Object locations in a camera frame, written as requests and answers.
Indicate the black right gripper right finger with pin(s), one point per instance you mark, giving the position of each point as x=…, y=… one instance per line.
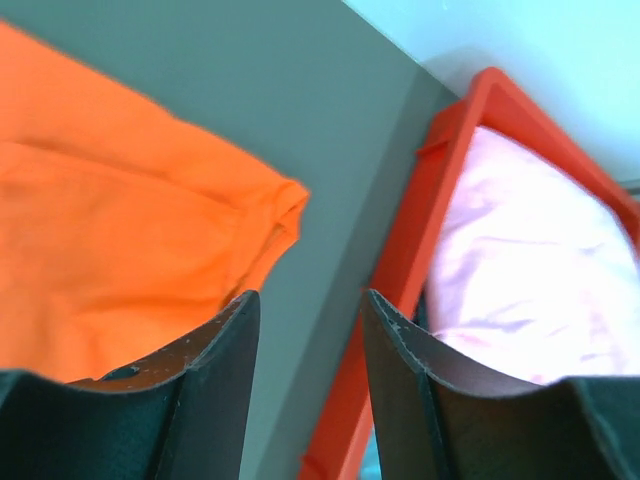
x=441, y=415

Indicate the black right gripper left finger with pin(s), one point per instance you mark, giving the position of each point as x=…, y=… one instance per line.
x=178, y=413

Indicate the orange t-shirt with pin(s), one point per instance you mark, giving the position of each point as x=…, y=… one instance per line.
x=123, y=227

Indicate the red plastic bin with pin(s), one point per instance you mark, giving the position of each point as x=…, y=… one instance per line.
x=342, y=431

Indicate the pink folded t-shirt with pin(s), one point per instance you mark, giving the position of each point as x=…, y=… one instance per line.
x=532, y=275

